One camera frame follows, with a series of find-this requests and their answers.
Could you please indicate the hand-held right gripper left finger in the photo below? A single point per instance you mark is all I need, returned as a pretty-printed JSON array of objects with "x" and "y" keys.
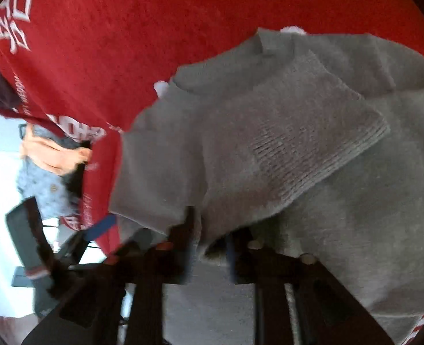
[{"x": 189, "y": 248}]

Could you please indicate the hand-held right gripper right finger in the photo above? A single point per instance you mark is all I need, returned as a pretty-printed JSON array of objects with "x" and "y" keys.
[{"x": 233, "y": 258}]

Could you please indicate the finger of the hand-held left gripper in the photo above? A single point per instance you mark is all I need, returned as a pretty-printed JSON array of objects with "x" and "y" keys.
[{"x": 100, "y": 228}]

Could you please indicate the grey knit sweater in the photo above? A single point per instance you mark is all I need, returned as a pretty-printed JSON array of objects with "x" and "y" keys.
[{"x": 269, "y": 133}]

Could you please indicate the blue denim garment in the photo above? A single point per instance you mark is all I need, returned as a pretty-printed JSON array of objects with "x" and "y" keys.
[{"x": 43, "y": 190}]

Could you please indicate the peach cloth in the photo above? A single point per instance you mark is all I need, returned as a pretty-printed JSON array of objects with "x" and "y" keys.
[{"x": 50, "y": 158}]

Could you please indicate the red printed table cloth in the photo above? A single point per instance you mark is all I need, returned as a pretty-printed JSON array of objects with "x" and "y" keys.
[{"x": 125, "y": 43}]

